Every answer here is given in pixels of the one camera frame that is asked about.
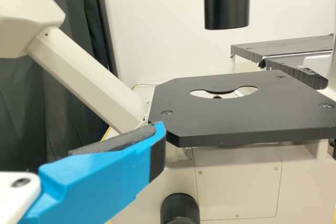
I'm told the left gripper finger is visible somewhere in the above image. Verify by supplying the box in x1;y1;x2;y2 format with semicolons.
17;121;167;224

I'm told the cream microscope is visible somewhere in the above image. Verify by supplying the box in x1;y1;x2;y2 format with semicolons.
0;0;336;224

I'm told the black platform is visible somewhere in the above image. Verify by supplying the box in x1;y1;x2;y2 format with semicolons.
258;57;329;91
230;35;334;63

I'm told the white pipette stand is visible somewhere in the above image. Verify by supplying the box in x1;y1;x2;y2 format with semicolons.
303;33;336;78

